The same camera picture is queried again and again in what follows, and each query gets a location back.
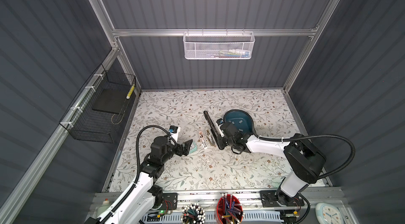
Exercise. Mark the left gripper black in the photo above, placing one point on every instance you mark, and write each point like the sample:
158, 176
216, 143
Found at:
185, 145

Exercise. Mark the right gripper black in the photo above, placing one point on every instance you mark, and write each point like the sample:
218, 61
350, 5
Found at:
222, 142

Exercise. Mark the beige staple remover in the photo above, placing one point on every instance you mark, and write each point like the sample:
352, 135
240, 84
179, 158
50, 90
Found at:
210, 138

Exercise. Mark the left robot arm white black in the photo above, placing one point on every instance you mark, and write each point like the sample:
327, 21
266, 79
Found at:
143, 194

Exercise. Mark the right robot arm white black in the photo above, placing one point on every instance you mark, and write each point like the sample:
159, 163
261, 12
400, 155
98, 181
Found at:
305, 159

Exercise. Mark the small mint alarm clock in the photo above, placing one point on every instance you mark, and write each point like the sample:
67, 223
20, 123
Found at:
193, 148

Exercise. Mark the teal plastic tray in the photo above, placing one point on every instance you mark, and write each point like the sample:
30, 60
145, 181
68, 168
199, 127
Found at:
241, 119

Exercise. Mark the black pen holder cup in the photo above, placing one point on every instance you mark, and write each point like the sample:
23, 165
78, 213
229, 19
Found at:
193, 214

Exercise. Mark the red pencil cup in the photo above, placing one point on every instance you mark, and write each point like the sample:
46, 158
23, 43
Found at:
229, 210

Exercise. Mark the yellow marker pen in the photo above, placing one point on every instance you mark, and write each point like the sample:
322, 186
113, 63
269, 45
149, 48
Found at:
129, 94

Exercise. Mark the white glue bottle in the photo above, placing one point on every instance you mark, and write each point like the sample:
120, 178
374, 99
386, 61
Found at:
105, 205

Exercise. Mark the pale blue round clock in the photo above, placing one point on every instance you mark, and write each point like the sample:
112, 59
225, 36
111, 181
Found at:
328, 214

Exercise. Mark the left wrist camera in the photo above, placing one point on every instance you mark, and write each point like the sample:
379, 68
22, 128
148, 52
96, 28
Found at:
174, 132

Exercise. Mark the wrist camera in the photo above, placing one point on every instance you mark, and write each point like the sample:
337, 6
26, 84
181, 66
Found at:
174, 132
219, 123

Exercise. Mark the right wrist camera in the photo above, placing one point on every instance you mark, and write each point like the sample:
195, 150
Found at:
219, 123

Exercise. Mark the black wire wall basket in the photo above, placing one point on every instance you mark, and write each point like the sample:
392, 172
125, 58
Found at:
101, 111

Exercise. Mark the white wire wall basket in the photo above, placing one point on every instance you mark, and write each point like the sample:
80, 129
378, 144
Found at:
218, 45

